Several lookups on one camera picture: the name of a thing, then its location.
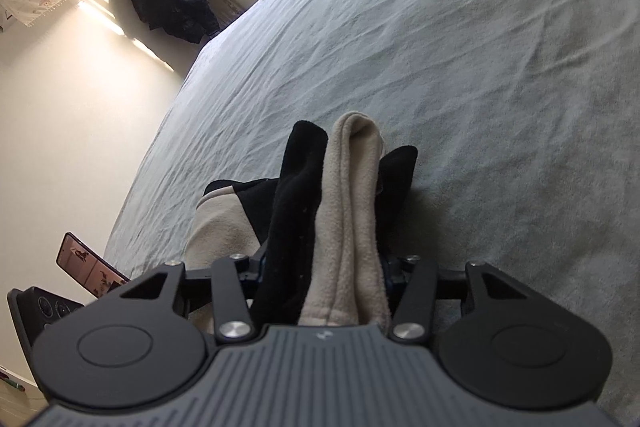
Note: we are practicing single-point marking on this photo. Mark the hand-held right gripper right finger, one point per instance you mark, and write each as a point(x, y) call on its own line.
point(400, 272)

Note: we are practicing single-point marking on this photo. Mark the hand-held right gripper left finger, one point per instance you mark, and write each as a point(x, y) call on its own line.
point(250, 271)

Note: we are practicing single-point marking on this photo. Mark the black and beige fleece garment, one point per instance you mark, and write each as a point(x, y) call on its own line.
point(345, 207)

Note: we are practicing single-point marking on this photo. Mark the smartphone with lit screen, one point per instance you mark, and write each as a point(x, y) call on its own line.
point(85, 262)

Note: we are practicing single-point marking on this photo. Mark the black phone with camera lenses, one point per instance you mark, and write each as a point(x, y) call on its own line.
point(45, 307)

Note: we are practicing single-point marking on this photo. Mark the small green and red object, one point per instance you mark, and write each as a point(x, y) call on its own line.
point(12, 381)

